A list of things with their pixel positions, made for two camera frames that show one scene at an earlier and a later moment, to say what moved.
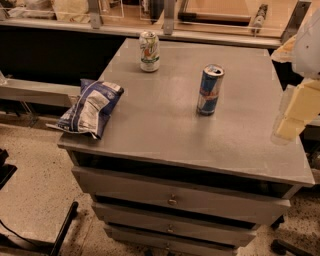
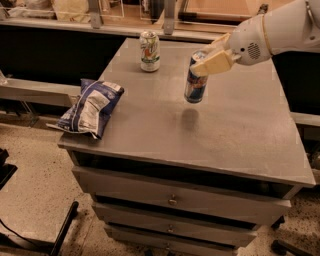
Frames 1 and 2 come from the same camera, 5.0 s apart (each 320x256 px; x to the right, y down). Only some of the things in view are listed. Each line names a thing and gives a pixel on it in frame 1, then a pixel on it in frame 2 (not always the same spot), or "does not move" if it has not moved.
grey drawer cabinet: (166, 180) does not move
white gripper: (308, 50) -> (248, 41)
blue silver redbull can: (209, 89) -> (196, 85)
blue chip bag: (91, 109) does not move
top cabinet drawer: (184, 196) does not move
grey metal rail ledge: (39, 92) does not move
